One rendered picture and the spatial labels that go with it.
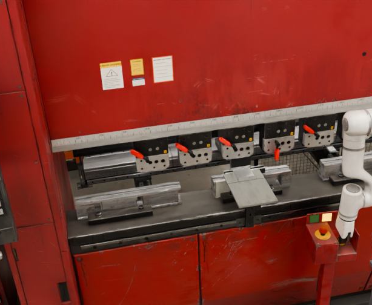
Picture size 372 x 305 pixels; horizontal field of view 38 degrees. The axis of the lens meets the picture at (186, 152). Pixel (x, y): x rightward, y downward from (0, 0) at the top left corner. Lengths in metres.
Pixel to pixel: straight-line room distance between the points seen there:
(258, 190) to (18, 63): 1.19
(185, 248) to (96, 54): 1.03
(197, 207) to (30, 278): 0.82
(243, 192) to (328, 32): 0.79
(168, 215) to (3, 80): 1.01
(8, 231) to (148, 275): 0.98
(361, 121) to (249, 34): 0.57
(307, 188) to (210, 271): 0.64
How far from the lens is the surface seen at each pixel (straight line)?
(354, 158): 2.37
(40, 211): 2.28
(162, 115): 2.33
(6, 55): 1.97
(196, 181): 4.29
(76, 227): 2.55
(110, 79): 2.23
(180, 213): 2.55
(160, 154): 2.42
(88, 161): 2.80
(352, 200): 2.45
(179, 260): 2.67
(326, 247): 2.58
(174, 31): 2.19
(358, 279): 3.22
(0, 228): 1.92
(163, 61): 2.23
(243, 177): 2.56
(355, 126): 2.13
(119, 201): 2.54
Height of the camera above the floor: 2.44
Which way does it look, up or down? 31 degrees down
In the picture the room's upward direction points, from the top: 3 degrees counter-clockwise
